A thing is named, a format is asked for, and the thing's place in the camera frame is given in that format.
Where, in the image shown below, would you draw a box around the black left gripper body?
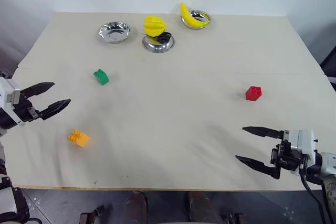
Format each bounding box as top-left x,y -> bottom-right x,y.
12,91 -> 43,124

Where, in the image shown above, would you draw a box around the black scissors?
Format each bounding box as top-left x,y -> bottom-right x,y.
140,31 -> 172,45

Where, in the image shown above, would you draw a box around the empty steel bowl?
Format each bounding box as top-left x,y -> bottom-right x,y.
98,20 -> 131,44

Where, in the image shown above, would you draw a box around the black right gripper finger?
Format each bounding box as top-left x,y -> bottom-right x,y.
235,155 -> 281,180
241,126 -> 286,140

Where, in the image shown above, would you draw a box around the green toy brick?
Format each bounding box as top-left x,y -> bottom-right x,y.
93,68 -> 110,86

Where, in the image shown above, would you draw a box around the red toy brick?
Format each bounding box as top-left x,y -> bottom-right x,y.
245,85 -> 264,102

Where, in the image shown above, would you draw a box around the orange toy brick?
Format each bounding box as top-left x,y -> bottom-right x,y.
67,129 -> 91,148

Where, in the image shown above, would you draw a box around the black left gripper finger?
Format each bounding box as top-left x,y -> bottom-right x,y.
20,82 -> 56,99
39,98 -> 72,121

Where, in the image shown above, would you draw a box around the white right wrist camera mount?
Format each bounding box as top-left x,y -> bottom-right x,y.
283,129 -> 320,175

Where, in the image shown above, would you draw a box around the steel bowl with scissors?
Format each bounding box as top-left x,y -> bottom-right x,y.
142,33 -> 175,54

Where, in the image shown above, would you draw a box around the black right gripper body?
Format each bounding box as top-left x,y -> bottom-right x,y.
270,130 -> 308,176

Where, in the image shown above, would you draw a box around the black object at wall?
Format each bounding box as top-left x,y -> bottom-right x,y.
320,42 -> 336,78

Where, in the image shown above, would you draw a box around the yellow toy starfruit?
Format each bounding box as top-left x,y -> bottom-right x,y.
143,15 -> 168,37

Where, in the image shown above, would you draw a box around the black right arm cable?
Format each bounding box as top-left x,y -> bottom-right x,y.
299,170 -> 332,224

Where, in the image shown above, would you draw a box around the steel bowl with banana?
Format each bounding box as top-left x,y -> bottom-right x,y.
181,9 -> 212,30

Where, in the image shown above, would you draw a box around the yellow toy banana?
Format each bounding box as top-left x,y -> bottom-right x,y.
179,2 -> 208,28

